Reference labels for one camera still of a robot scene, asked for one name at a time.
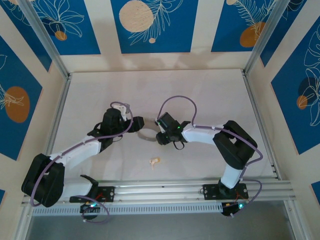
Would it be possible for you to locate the aluminium frame post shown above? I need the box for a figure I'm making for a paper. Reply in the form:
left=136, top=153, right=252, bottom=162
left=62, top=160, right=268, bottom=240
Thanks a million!
left=243, top=0, right=288, bottom=76
left=18, top=0, right=73, bottom=79

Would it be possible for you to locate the long aluminium base rail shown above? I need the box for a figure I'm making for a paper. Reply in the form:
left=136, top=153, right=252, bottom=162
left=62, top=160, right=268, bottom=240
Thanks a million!
left=21, top=176, right=298, bottom=207

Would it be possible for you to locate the small controller circuit board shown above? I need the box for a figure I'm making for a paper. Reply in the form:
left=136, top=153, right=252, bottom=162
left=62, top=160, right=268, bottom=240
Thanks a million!
left=221, top=201, right=247, bottom=218
left=79, top=201, right=102, bottom=221

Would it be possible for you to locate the grey slotted cable duct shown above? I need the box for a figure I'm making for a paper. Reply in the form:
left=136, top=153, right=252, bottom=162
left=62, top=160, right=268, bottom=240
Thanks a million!
left=31, top=202, right=224, bottom=217

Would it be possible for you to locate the thin black cable loop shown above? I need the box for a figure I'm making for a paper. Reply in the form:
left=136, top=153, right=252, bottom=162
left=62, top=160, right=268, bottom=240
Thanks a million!
left=173, top=139, right=187, bottom=151

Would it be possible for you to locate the aluminium side rail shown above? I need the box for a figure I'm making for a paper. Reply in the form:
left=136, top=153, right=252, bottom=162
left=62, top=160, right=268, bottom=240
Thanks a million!
left=241, top=69, right=280, bottom=180
left=46, top=73, right=73, bottom=157

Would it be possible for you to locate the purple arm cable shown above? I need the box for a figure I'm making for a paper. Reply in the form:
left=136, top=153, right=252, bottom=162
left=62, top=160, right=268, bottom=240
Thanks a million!
left=29, top=101, right=135, bottom=225
left=156, top=95, right=264, bottom=218

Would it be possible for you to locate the transparent plastic bag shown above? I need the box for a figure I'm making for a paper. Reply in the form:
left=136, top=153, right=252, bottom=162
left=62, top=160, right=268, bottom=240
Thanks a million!
left=136, top=118, right=161, bottom=143

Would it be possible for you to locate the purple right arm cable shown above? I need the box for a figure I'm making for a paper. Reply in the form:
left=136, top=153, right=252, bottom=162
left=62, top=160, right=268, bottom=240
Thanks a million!
left=156, top=95, right=264, bottom=218

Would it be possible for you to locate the small key with ring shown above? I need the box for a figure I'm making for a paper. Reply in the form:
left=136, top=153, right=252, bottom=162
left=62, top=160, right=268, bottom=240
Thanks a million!
left=149, top=156, right=162, bottom=172

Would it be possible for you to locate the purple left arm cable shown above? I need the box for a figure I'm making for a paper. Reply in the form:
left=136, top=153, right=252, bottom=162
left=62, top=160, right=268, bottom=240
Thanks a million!
left=29, top=101, right=135, bottom=225

